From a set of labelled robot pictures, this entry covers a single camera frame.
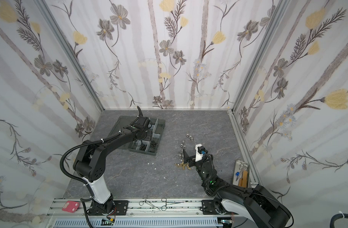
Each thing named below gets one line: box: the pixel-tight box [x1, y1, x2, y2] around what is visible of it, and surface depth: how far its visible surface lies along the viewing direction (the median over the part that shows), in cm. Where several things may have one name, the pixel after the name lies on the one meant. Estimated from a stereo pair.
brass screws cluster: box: [174, 162, 192, 171], surface depth 90 cm
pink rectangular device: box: [61, 200, 80, 213], surface depth 75 cm
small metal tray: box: [232, 159, 250, 188], surface depth 88 cm
